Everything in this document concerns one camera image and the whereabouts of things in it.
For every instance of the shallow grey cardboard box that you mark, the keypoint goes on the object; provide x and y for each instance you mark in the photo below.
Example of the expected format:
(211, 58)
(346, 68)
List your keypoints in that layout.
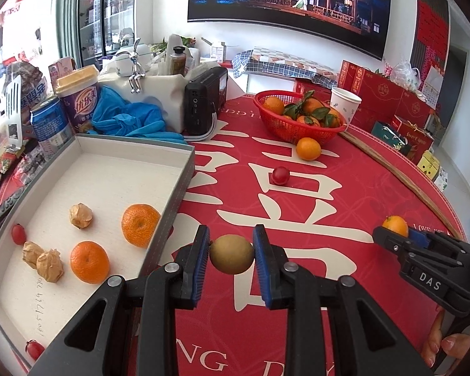
(113, 180)

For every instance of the leafy mandarin orange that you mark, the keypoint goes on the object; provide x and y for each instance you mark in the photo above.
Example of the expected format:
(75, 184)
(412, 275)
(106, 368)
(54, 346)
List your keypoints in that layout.
(308, 121)
(273, 105)
(312, 105)
(334, 118)

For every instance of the red plastic basket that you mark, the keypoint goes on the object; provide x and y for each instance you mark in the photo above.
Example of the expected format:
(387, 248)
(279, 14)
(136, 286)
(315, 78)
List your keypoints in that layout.
(290, 133)

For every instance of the clear wrapped flower bouquet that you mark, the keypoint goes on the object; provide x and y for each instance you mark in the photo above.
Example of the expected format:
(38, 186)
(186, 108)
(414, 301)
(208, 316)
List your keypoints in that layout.
(401, 72)

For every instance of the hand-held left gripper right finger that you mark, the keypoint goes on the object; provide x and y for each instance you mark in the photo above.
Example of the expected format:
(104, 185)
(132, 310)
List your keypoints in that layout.
(261, 270)

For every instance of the white bottle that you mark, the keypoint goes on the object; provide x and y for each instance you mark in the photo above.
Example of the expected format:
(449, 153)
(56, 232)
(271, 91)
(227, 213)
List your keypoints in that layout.
(173, 45)

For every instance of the wall calendar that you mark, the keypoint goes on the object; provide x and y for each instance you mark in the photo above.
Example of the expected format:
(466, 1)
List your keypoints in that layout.
(432, 84)

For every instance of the white fabric organizer bag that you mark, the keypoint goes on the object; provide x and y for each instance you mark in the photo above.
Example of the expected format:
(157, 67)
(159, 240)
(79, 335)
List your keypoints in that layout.
(168, 98)

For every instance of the silver rabbit figurine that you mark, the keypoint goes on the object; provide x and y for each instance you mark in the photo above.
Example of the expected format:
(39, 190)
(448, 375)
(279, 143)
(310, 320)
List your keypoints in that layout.
(135, 72)

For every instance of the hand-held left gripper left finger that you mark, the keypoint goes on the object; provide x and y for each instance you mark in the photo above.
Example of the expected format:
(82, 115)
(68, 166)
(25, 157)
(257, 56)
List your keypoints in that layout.
(201, 268)

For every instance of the red wall hanging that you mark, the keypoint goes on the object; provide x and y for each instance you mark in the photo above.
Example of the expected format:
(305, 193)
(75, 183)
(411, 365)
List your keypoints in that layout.
(431, 15)

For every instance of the brown bottle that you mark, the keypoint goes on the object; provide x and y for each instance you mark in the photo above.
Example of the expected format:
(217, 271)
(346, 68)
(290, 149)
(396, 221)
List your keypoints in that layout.
(178, 60)

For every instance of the green-brown kiwi fruit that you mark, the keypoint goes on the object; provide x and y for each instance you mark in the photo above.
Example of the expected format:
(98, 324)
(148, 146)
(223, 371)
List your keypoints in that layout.
(232, 253)

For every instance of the red gift box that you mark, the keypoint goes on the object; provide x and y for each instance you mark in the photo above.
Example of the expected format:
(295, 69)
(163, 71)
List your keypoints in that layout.
(354, 76)
(380, 100)

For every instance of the yellow carton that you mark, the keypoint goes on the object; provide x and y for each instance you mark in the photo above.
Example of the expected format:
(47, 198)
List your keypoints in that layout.
(429, 166)

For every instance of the person's right hand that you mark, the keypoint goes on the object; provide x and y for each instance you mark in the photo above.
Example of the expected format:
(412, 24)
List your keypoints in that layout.
(450, 344)

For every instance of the checkered cloth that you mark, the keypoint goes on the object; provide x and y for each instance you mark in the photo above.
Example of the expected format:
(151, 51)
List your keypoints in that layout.
(278, 62)

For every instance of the small white carton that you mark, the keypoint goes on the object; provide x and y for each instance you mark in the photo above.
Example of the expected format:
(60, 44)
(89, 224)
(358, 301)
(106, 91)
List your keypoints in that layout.
(218, 51)

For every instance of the green gift bag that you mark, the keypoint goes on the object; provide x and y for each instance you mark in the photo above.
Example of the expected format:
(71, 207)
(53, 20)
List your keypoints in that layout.
(389, 137)

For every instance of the white slotted plastic board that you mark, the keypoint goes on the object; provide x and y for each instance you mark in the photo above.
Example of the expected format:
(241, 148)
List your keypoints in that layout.
(13, 105)

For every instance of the glass door cabinet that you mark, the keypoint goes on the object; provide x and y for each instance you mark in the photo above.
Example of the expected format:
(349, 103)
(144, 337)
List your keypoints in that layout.
(102, 11)

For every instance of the red cherry tomato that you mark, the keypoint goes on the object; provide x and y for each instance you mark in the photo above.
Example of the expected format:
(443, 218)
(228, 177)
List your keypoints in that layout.
(35, 349)
(18, 233)
(281, 175)

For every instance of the purple milk tea cup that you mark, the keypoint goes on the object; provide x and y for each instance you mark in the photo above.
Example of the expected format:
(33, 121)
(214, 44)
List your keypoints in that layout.
(80, 102)

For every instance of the black remote control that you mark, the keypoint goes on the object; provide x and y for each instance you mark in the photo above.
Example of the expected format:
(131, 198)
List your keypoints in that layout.
(4, 209)

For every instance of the flat red box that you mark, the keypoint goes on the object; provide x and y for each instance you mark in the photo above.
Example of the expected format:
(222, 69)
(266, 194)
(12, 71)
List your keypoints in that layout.
(313, 86)

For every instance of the green potted plant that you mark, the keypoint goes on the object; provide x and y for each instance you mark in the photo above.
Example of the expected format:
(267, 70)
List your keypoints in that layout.
(188, 41)

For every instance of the dark snack bag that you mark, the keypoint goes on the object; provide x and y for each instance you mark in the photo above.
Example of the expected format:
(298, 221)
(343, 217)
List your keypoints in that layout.
(23, 80)

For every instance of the white paper cup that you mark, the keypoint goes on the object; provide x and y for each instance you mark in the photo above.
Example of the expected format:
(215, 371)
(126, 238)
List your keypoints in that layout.
(345, 105)

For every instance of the tan husked physalis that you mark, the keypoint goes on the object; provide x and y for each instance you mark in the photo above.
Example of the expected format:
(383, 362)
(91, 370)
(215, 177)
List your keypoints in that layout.
(50, 266)
(31, 253)
(81, 216)

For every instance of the red gift bag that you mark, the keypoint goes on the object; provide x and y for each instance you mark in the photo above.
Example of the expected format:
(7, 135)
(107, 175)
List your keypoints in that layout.
(413, 137)

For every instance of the black portable radio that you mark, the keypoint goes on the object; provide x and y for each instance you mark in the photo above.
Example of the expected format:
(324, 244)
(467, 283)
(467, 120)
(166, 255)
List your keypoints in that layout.
(203, 102)

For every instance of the blue rubber glove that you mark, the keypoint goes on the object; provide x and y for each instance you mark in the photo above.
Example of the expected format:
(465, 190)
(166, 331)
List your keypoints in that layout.
(129, 119)

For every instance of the pink milk carton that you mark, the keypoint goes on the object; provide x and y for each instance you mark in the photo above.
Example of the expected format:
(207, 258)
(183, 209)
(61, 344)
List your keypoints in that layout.
(62, 71)

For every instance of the blue drink can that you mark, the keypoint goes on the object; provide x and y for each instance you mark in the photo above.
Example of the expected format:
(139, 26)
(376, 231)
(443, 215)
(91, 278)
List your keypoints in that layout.
(53, 129)

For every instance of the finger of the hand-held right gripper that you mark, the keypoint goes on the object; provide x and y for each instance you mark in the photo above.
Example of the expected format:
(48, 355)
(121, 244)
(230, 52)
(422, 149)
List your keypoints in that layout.
(418, 236)
(393, 244)

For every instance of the white ceramic lidded pot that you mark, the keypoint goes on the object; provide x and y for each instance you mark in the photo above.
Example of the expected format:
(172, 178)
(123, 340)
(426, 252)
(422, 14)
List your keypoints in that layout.
(123, 60)

